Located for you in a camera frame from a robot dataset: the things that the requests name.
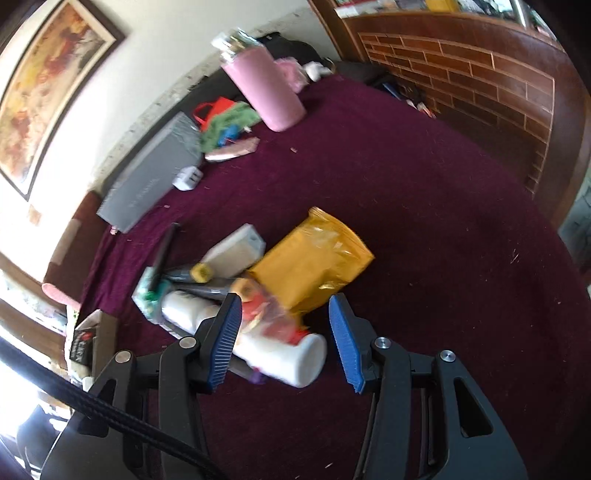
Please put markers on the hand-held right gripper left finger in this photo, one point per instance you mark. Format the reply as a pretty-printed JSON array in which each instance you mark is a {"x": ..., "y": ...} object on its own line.
[{"x": 224, "y": 341}]

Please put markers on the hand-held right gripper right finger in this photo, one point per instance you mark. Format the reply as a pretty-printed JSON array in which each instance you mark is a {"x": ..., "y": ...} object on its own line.
[{"x": 348, "y": 346}]

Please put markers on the black marker purple cap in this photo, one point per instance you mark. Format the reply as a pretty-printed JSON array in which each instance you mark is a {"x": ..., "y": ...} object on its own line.
[{"x": 255, "y": 376}]

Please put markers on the white plastic bottle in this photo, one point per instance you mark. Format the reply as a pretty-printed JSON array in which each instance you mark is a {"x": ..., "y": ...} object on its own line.
[{"x": 184, "y": 309}]

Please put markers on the red number candle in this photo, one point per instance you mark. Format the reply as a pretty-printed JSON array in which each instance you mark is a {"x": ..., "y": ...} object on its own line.
[{"x": 277, "y": 330}]

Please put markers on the white pill bottle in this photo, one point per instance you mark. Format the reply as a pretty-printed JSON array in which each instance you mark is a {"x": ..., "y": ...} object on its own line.
[{"x": 295, "y": 360}]

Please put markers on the black marker yellow cap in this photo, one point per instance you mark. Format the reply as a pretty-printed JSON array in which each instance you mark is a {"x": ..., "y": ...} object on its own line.
[{"x": 201, "y": 272}]

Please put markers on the green printed tissue packet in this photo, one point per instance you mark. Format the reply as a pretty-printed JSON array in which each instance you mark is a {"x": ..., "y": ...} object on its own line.
[{"x": 147, "y": 300}]

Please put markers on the black marker green cap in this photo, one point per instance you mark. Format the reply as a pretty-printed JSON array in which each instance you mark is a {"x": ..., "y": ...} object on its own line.
[{"x": 166, "y": 249}]

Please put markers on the brown cardboard box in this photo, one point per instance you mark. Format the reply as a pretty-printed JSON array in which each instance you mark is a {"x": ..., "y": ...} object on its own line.
[{"x": 104, "y": 327}]

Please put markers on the orange snack packet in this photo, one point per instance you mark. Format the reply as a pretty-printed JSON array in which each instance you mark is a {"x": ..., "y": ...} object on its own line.
[{"x": 304, "y": 267}]

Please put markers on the white small box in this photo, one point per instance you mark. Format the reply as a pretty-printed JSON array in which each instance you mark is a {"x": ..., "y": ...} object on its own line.
[{"x": 235, "y": 251}]

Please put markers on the black printed packet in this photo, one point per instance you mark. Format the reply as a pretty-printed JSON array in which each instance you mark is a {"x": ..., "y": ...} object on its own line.
[{"x": 81, "y": 344}]

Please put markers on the white USB charger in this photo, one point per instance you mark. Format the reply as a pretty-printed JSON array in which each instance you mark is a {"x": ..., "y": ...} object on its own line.
[{"x": 187, "y": 179}]

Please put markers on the pink pad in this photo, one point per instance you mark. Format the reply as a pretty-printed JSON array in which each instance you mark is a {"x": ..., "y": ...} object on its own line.
[{"x": 60, "y": 294}]

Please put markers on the maroon chair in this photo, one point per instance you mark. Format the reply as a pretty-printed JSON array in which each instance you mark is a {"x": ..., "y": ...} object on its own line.
[{"x": 78, "y": 240}]

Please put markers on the grey cardboard box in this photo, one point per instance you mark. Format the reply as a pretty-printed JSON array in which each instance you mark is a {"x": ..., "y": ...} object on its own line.
[{"x": 147, "y": 180}]

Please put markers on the pink white cream tube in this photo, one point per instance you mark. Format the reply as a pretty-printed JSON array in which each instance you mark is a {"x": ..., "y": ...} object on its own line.
[{"x": 231, "y": 150}]

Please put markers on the blue plastic toy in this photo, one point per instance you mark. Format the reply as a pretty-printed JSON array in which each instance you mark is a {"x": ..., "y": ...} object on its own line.
[{"x": 228, "y": 134}]

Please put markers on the green cloth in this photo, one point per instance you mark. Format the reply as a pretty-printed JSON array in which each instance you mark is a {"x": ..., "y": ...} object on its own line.
[{"x": 235, "y": 115}]

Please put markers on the pink thermos bottle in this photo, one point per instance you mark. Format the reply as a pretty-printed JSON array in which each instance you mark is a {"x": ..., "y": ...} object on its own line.
[{"x": 268, "y": 87}]

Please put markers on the pink cloth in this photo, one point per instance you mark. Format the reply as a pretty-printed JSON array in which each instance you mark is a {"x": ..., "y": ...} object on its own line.
[{"x": 291, "y": 74}]

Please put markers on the white small object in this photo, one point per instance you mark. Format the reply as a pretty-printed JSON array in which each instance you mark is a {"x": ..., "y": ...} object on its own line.
[{"x": 316, "y": 69}]

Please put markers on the wooden brick-pattern cabinet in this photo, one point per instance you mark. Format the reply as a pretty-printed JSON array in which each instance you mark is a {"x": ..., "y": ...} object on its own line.
[{"x": 461, "y": 78}]

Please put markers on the dark grey cushion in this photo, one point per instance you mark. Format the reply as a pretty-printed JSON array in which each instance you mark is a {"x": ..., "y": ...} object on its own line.
[{"x": 286, "y": 46}]

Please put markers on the framed painting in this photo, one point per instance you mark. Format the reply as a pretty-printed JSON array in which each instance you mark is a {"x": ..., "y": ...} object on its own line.
[{"x": 46, "y": 87}]

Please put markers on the yellow box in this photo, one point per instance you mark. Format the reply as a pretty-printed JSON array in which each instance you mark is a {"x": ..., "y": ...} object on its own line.
[{"x": 441, "y": 4}]

